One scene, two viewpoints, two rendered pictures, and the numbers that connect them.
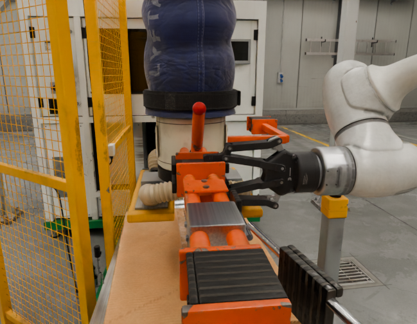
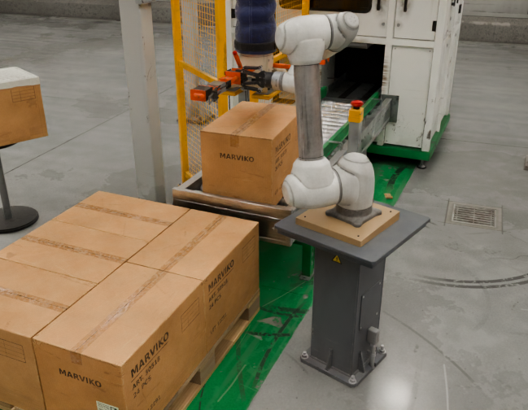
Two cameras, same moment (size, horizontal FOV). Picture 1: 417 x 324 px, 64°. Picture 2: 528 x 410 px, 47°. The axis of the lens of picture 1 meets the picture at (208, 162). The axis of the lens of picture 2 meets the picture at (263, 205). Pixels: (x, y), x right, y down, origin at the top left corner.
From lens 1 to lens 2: 2.56 m
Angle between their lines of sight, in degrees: 29
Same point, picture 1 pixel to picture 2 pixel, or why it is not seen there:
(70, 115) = (221, 41)
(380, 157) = (290, 77)
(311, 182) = (268, 83)
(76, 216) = (220, 102)
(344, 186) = (278, 86)
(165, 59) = (238, 28)
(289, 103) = not seen: outside the picture
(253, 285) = (202, 89)
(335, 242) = (353, 137)
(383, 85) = not seen: hidden behind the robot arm
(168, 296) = (230, 126)
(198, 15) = (249, 12)
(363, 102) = not seen: hidden behind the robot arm
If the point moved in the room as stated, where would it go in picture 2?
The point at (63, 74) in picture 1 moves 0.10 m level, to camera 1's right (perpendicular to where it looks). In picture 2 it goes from (219, 18) to (233, 19)
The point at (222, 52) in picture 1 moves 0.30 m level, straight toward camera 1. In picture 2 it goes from (261, 26) to (228, 36)
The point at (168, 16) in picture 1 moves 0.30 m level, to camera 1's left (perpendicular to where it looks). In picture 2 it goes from (239, 12) to (189, 8)
